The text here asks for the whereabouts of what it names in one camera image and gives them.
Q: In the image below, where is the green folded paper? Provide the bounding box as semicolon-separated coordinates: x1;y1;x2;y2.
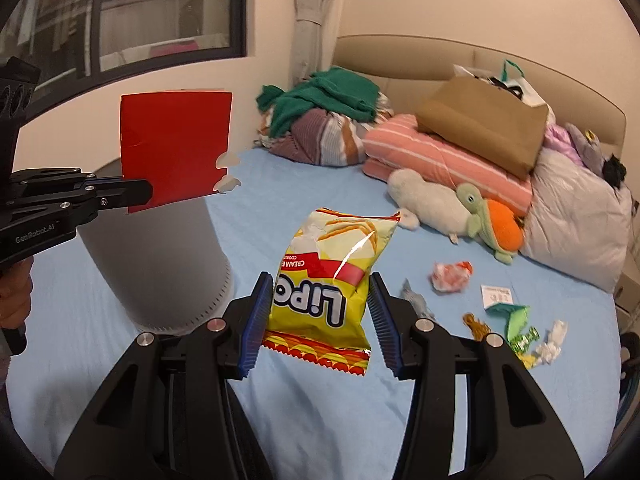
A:
486;302;531;341

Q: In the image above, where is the grey round bin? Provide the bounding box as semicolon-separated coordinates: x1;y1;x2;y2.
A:
75;157;235;337

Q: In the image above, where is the black cloth item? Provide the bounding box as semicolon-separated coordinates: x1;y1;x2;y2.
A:
602;155;629;187

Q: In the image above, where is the purple cloth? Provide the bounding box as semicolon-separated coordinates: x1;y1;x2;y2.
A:
542;122;586;166

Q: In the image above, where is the brown wrapper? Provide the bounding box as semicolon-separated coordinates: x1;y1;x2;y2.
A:
462;312;494;344

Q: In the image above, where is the light blue bed sheet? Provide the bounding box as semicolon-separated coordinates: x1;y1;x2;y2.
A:
0;147;623;480

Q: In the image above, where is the striped bundled blanket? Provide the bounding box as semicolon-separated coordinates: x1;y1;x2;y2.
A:
257;95;394;166

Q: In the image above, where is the green turtle plush toy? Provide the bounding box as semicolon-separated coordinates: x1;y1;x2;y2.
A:
455;182;526;265

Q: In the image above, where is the pale grey duvet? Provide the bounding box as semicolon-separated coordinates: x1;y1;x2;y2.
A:
520;147;634;294

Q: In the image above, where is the white paper card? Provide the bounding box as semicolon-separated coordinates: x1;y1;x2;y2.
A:
480;284;515;310

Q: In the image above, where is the white crumpled tissue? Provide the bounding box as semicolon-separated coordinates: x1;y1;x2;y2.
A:
530;320;569;366

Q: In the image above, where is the yellow snack bag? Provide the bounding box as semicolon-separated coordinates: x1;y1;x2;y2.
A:
261;206;401;377

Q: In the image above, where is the green knitted cloth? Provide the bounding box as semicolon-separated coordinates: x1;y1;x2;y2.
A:
256;67;381;137

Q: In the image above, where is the person's left hand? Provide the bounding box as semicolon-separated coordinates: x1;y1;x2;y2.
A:
0;255;34;332

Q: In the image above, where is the white plush toy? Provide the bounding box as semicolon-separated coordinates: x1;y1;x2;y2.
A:
387;167;474;246

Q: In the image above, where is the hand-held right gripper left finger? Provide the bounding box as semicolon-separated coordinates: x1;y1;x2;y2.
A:
52;272;274;480

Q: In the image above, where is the beige curtain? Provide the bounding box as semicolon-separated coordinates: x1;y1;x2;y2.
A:
292;0;346;87

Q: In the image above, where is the crumpled red white wrapper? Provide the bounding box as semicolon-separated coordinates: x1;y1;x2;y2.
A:
431;260;474;293

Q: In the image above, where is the black framed window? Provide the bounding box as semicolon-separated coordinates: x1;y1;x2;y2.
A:
0;0;249;126

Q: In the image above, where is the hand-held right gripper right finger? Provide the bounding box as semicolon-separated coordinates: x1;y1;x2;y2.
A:
367;272;586;480

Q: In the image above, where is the pink striped pillow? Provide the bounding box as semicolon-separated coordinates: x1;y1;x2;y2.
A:
362;112;534;217

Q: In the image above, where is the red paper packet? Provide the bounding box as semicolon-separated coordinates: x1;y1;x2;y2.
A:
119;91;242;215

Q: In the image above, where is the grey crumpled wrapper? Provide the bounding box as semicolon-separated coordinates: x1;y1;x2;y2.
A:
400;278;436;321

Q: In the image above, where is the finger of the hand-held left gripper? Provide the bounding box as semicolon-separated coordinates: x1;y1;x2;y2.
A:
12;166;124;192
15;180;154;222

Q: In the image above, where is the white plastic bag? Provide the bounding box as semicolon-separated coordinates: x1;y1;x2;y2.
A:
452;59;554;111

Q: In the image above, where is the beige bed headboard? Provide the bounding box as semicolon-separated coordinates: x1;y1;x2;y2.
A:
332;35;628;161

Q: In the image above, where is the brown paper bag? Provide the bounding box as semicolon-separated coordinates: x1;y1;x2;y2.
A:
415;76;550;181

